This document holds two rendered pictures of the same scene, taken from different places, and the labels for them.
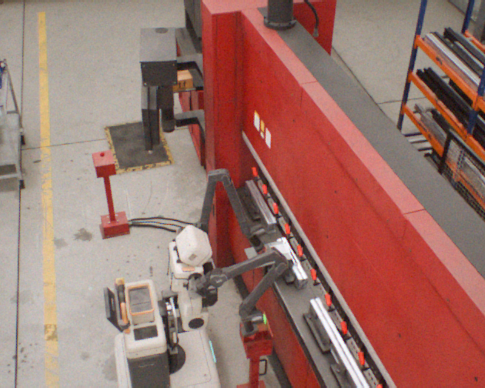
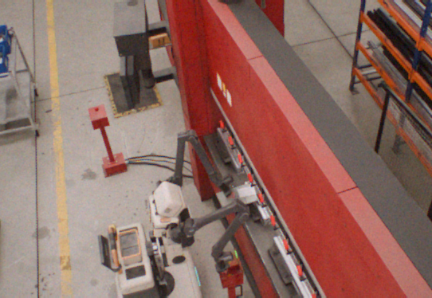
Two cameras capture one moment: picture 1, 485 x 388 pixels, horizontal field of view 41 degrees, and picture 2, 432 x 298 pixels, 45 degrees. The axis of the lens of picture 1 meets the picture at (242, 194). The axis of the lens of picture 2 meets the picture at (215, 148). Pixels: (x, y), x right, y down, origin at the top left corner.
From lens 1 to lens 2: 0.53 m
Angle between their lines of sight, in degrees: 7
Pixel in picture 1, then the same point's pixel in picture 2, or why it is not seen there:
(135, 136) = not seen: hidden behind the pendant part
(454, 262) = (382, 242)
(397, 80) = (355, 13)
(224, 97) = (190, 60)
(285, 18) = not seen: outside the picture
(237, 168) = (209, 118)
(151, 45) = (123, 18)
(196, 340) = (183, 268)
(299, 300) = (265, 237)
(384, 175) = (320, 152)
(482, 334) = not seen: outside the picture
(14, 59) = (26, 19)
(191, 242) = (165, 198)
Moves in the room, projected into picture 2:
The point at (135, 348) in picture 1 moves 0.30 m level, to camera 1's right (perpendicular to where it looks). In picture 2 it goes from (127, 286) to (169, 284)
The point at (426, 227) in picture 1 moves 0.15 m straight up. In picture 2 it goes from (357, 206) to (362, 183)
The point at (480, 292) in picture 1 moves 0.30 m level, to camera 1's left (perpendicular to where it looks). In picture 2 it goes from (406, 275) to (325, 278)
